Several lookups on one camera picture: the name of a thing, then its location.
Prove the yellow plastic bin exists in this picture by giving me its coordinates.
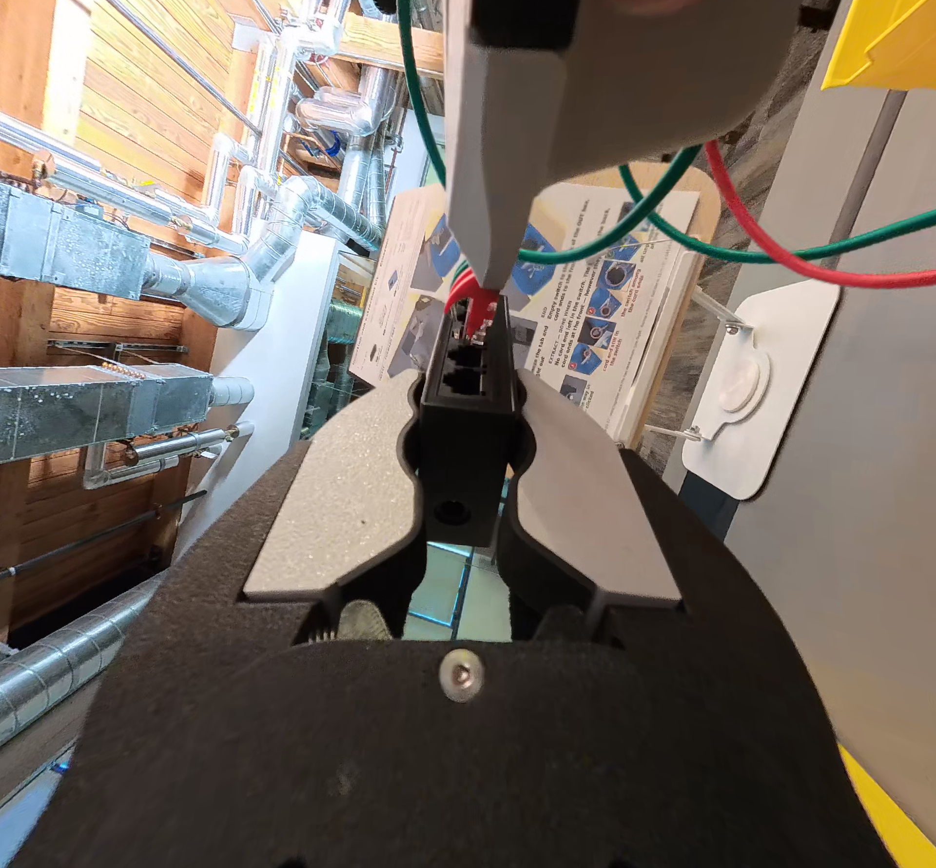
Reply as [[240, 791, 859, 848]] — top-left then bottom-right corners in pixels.
[[820, 0, 936, 92], [837, 744, 936, 868]]

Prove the red ethernet cable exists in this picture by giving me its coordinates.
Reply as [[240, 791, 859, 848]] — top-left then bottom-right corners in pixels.
[[445, 140, 936, 344]]

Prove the wooden ceiling beam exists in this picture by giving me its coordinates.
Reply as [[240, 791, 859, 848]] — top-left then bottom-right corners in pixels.
[[338, 12, 447, 79]]

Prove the green ethernet cable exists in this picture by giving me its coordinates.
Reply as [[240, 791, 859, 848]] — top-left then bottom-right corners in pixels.
[[395, 0, 936, 280]]

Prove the rectangular galvanised duct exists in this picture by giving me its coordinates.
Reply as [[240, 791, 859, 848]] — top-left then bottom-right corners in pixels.
[[0, 363, 255, 463]]

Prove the instruction sheet on clipboard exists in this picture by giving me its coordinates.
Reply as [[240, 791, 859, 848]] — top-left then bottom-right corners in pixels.
[[347, 162, 721, 448]]

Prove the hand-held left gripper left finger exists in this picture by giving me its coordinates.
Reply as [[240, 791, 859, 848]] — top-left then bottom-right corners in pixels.
[[240, 369, 432, 641]]

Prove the cluster of silver insulated pipes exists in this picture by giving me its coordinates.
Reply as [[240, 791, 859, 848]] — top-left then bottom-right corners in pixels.
[[197, 0, 399, 240]]

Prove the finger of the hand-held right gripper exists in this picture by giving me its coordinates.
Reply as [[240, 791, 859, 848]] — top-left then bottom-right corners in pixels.
[[442, 0, 571, 293]]

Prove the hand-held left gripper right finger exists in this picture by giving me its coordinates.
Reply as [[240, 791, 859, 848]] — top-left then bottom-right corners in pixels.
[[496, 369, 686, 641]]

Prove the large silver ventilation duct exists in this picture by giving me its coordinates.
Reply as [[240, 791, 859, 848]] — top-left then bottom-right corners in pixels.
[[0, 177, 385, 331]]

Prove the white board stand base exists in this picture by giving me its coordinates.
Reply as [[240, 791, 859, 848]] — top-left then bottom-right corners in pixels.
[[643, 279, 842, 503]]

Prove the long silver pipe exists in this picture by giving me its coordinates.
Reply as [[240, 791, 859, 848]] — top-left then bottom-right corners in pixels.
[[0, 115, 250, 255]]

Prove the small chrome pipe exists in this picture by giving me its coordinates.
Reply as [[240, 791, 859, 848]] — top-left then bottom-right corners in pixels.
[[80, 422, 254, 490]]

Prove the silver spiral air duct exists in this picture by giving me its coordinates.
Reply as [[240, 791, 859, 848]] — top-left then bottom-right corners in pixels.
[[0, 575, 169, 745]]

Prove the black network switch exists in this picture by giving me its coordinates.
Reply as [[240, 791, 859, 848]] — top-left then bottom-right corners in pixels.
[[418, 294, 522, 549]]

